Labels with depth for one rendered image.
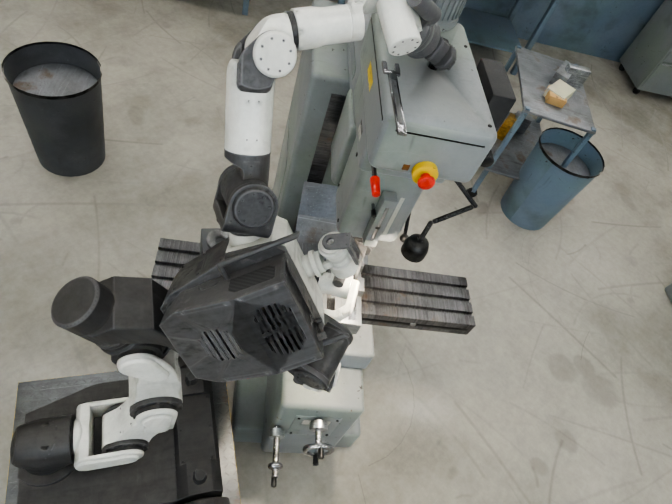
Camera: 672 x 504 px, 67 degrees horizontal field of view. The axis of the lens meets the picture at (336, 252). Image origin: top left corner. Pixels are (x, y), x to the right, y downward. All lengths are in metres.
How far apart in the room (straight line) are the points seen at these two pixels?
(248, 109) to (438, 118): 0.41
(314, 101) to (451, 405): 1.87
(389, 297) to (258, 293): 1.11
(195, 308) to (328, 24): 0.58
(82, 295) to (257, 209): 0.40
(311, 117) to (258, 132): 0.86
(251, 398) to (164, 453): 0.60
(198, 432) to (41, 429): 0.50
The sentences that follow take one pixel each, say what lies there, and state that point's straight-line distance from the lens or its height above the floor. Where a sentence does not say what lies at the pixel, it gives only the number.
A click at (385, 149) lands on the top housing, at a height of 1.80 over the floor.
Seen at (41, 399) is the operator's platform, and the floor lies 0.40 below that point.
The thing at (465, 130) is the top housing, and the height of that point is 1.88.
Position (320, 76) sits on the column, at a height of 1.55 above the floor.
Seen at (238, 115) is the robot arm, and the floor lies 1.89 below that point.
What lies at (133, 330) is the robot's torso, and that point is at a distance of 1.13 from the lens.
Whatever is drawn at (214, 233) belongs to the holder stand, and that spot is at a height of 1.12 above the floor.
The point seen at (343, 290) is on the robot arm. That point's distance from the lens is 1.53.
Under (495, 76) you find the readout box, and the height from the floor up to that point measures 1.72.
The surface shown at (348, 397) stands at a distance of 1.99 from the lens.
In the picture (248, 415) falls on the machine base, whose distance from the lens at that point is 2.44.
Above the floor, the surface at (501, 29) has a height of 0.23.
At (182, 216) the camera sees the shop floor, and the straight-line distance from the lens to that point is 3.25.
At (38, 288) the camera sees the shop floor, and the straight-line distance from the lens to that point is 3.04.
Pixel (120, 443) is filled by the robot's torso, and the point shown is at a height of 0.75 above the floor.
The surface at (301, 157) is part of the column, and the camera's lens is 1.96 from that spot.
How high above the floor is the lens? 2.51
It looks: 51 degrees down
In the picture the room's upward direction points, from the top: 22 degrees clockwise
